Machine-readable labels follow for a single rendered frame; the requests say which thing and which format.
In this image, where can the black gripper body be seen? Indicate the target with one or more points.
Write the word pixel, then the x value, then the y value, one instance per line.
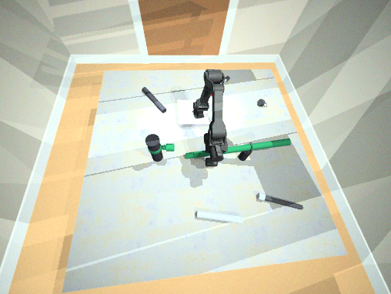
pixel 209 162

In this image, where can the white cylindrical tube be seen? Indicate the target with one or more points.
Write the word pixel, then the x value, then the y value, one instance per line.
pixel 219 216

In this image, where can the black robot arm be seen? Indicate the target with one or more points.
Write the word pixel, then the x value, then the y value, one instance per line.
pixel 217 133

